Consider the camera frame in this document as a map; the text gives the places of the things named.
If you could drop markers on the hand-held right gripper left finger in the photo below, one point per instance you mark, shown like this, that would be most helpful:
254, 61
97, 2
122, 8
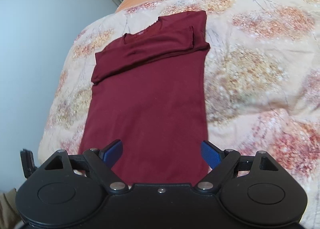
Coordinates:
113, 152

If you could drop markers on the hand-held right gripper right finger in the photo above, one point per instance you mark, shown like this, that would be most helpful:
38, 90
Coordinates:
211, 154

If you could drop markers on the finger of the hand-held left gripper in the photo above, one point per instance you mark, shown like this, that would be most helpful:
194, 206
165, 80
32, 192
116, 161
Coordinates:
28, 162

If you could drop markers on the maroon long-sleeve shirt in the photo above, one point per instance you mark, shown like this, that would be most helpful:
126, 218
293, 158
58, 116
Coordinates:
150, 109

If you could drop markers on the person's tan trousers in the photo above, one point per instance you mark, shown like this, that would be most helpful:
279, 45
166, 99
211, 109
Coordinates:
7, 209

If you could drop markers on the floral quilt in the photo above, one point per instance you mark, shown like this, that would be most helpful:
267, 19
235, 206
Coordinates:
262, 81

